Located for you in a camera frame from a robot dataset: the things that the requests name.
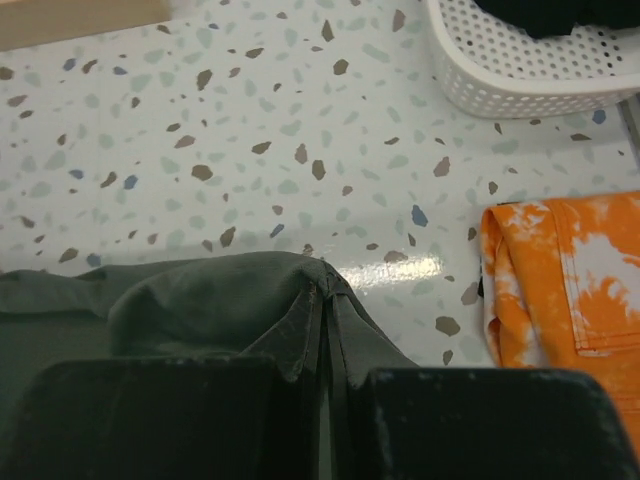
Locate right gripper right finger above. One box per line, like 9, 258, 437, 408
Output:
333, 368, 639, 479

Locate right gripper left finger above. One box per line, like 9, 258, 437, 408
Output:
6, 356, 317, 479

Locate dark grey t-shirt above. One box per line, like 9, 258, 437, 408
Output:
1, 252, 410, 479

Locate orange tie-dye folded shirt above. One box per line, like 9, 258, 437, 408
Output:
478, 191, 640, 416

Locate white perforated laundry basket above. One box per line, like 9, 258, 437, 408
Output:
423, 1, 639, 119

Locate black garment in basket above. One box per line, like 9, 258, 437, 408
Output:
475, 0, 639, 39

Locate wooden compartment tray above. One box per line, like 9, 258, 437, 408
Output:
1, 0, 171, 51

